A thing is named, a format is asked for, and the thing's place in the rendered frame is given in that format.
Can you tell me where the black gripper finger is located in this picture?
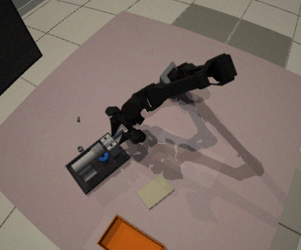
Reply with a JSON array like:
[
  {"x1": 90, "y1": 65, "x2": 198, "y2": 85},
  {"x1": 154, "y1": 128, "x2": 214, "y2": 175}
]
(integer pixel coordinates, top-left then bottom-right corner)
[
  {"x1": 118, "y1": 132, "x2": 130, "y2": 145},
  {"x1": 109, "y1": 118, "x2": 121, "y2": 137}
]

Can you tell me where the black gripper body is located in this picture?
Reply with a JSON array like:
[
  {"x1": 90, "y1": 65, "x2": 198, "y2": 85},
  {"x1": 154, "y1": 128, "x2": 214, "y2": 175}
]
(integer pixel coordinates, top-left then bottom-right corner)
[{"x1": 105, "y1": 106, "x2": 146, "y2": 144}]

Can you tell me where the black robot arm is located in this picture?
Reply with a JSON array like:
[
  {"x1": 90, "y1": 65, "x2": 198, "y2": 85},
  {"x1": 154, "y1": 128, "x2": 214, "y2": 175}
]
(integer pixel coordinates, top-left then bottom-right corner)
[{"x1": 121, "y1": 53, "x2": 237, "y2": 119}]

